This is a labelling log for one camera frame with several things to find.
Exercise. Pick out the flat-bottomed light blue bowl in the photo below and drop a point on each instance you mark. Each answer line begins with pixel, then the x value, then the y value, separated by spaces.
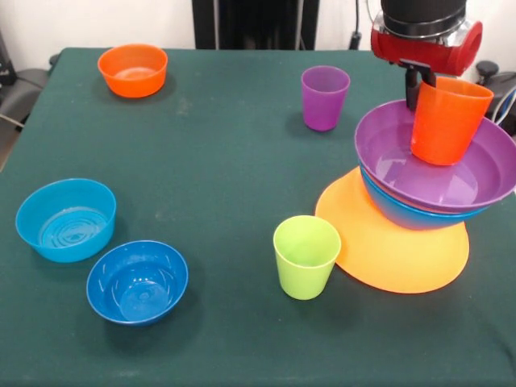
pixel 28 225

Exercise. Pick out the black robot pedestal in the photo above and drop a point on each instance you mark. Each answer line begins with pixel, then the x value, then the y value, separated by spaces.
pixel 250 20

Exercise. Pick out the large light blue bowl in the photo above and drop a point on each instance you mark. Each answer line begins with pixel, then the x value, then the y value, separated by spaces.
pixel 403 217

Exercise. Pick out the dark blue bowl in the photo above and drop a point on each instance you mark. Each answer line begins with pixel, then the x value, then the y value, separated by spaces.
pixel 137 290

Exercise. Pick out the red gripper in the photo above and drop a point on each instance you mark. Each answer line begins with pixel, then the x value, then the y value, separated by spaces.
pixel 419 50

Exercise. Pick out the purple bowl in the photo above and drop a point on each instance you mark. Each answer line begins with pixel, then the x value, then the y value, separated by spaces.
pixel 383 153

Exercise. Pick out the small orange bowl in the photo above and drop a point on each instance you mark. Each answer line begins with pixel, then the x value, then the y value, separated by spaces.
pixel 133 84

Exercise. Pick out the green cup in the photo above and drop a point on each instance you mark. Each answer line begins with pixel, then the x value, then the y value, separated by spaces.
pixel 302 282

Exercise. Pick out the purple cup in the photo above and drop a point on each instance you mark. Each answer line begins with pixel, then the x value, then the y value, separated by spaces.
pixel 322 113

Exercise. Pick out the orange cup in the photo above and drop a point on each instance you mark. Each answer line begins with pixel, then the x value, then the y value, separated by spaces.
pixel 443 129

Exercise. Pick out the large yellow-orange bowl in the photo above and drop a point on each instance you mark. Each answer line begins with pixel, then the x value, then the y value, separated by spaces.
pixel 403 266

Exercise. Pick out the dark green tablecloth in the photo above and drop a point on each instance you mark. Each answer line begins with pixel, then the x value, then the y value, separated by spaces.
pixel 161 354

